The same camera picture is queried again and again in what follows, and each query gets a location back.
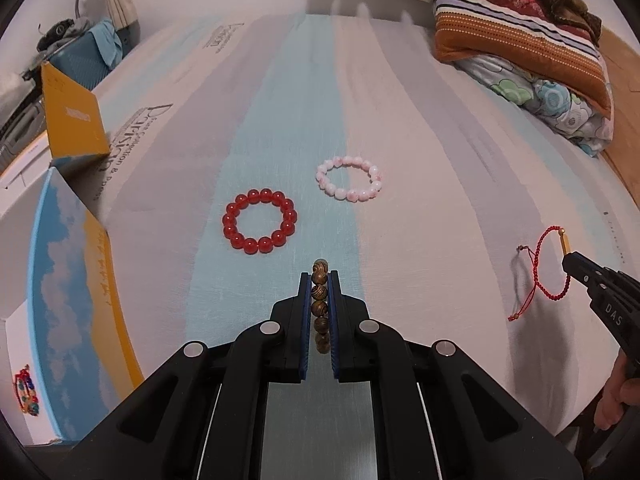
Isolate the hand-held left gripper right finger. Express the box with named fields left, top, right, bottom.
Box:
left=331, top=271, right=576, bottom=480

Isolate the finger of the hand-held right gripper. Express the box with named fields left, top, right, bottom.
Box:
left=561, top=251, right=608, bottom=295

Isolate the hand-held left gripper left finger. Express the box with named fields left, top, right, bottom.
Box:
left=70, top=272, right=310, bottom=480

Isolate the small red string bracelet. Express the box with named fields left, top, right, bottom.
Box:
left=507, top=226, right=576, bottom=322

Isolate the green and brown bead bracelet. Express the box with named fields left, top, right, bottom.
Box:
left=310, top=259, right=332, bottom=356

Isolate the blue and yellow cardboard box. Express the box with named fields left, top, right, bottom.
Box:
left=0, top=62, right=146, bottom=448

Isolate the multicolour bead bracelet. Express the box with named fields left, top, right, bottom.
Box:
left=12, top=367, right=40, bottom=415

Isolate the person's right hand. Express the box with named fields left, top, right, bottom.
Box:
left=596, top=347, right=640, bottom=431

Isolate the striped bed sheet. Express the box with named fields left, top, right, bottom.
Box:
left=0, top=10, right=640, bottom=441

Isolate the wooden headboard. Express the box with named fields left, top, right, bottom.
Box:
left=597, top=25, right=640, bottom=196

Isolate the floral quilt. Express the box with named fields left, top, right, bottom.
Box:
left=457, top=55, right=613, bottom=158

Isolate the striped red and orange pillow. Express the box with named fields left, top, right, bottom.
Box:
left=432, top=0, right=613, bottom=120

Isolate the light blue cloth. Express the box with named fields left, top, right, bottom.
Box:
left=87, top=19, right=123, bottom=67

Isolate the grey suitcase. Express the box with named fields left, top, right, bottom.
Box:
left=0, top=75, right=48, bottom=171

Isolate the blue suitcase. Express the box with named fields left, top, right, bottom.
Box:
left=42, top=25, right=136, bottom=91

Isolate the black bag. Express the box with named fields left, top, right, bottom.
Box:
left=37, top=19, right=76, bottom=43

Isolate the red bead bracelet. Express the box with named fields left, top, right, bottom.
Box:
left=222, top=187, right=298, bottom=256

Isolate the pink bead bracelet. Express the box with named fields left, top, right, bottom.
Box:
left=315, top=156, right=386, bottom=202

